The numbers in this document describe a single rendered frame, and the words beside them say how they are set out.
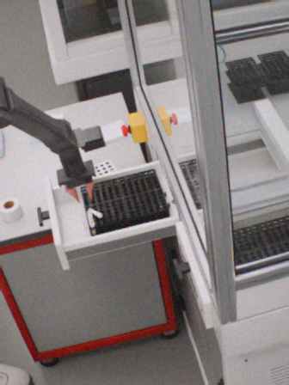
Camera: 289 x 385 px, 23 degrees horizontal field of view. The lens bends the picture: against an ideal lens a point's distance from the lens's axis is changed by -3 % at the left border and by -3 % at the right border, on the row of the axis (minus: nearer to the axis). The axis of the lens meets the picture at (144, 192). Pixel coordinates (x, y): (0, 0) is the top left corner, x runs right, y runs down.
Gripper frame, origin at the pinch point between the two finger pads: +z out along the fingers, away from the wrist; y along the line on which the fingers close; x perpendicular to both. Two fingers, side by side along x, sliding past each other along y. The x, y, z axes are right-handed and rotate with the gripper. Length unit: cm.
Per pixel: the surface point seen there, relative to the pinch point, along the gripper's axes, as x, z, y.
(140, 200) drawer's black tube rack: -2.7, 8.6, -14.4
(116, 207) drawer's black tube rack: -0.1, 6.5, -7.5
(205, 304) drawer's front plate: 42.5, 8.7, -21.9
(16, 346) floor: -37, 90, 50
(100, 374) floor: -15, 94, 19
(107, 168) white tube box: -30.1, 14.3, -7.6
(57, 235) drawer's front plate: 8.6, 3.1, 9.6
